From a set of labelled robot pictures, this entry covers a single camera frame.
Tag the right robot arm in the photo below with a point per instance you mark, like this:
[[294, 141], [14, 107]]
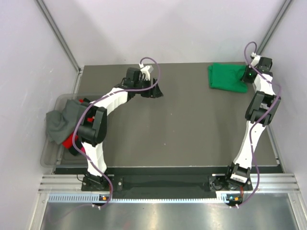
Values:
[[259, 114]]

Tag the clear plastic bin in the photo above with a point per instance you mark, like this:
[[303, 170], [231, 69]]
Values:
[[54, 154]]

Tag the red t shirt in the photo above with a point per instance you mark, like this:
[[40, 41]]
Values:
[[69, 141]]

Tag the grey t shirt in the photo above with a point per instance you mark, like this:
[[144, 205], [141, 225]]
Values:
[[60, 124]]

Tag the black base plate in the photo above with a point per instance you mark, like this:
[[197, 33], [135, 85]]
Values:
[[204, 182]]

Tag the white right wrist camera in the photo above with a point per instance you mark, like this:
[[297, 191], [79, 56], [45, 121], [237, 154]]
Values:
[[254, 59]]

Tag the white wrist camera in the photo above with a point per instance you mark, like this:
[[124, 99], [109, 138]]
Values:
[[145, 72], [254, 59]]

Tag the green t shirt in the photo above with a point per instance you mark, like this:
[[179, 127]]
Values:
[[227, 77]]

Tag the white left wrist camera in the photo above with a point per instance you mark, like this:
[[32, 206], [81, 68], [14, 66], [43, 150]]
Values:
[[145, 72]]

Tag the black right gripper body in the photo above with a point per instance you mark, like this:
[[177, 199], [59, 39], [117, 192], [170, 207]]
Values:
[[246, 77]]

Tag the aluminium corner post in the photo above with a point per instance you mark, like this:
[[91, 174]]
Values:
[[267, 45], [60, 38]]

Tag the grey slotted cable duct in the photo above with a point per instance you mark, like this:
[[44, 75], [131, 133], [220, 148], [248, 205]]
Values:
[[99, 199]]

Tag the right aluminium corner post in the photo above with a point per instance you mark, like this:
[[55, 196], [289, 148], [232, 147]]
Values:
[[267, 45]]

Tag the aluminium frame rail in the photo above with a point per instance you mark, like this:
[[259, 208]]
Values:
[[268, 183]]

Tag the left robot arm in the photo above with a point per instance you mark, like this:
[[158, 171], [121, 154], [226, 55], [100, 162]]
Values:
[[93, 128]]

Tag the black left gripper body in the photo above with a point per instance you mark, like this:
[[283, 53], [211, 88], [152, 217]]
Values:
[[148, 93]]

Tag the left aluminium corner post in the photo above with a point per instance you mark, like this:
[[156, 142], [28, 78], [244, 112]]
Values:
[[60, 38]]

